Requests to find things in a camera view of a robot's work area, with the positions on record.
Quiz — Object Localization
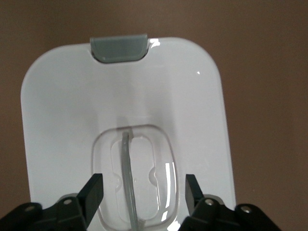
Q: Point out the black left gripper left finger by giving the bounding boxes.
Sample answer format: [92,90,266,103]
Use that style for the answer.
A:
[0,173,104,231]

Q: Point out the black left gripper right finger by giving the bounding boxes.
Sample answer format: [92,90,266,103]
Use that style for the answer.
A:
[179,174,284,231]

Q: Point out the white box lid grey clips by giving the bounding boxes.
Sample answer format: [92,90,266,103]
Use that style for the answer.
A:
[20,32,236,231]

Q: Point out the brown table mat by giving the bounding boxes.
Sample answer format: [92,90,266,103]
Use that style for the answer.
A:
[0,0,308,231]

